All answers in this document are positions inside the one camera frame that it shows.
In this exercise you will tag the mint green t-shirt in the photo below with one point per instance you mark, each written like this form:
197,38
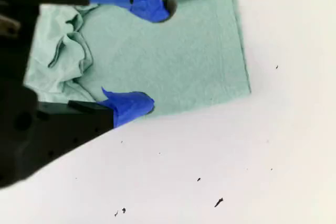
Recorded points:
170,58

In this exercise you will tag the round black debris speck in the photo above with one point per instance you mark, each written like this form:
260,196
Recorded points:
123,210

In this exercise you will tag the long black debris speck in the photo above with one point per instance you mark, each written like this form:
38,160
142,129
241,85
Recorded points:
218,202

